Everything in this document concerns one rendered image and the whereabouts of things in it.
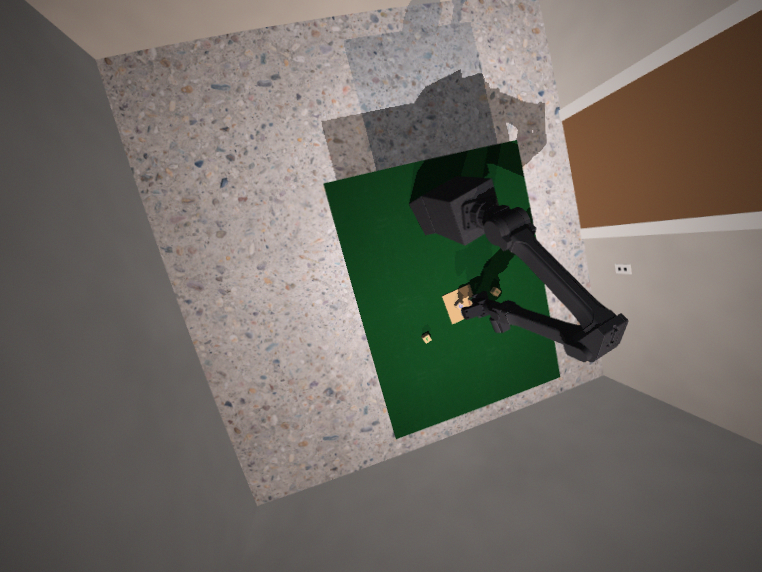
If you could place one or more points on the peach flat mat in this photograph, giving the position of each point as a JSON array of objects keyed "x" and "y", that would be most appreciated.
[{"x": 461, "y": 294}]

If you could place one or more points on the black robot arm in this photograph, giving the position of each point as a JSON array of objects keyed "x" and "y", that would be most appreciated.
[{"x": 514, "y": 231}]

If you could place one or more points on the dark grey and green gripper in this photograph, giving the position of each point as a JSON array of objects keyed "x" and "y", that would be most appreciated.
[{"x": 479, "y": 295}]

